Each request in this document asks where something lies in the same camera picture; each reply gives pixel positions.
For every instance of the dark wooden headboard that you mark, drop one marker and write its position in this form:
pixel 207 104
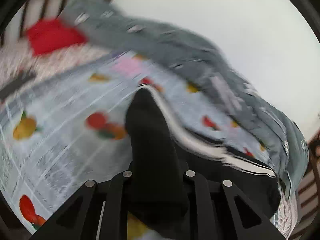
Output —
pixel 27 15

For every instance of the fruit print grid bedsheet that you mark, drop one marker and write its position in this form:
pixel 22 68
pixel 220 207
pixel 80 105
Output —
pixel 47 152

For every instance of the red pillow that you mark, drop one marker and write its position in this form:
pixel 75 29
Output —
pixel 47 36

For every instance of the red floral bedsheet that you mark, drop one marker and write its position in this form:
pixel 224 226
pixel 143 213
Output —
pixel 17 58

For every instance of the wooden chair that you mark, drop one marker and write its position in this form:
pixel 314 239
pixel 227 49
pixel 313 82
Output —
pixel 308 192

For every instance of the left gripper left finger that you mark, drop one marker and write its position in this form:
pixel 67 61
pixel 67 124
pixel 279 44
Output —
pixel 94 211

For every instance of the black rectangular object on bed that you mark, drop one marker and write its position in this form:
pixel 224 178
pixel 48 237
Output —
pixel 16 83

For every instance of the grey quilted comforter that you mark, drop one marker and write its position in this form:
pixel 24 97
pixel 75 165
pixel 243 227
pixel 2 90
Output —
pixel 198 61

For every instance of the black pants with white stripe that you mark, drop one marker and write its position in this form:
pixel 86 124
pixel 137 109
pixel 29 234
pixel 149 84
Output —
pixel 163 149

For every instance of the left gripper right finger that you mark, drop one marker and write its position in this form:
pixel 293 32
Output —
pixel 223 211

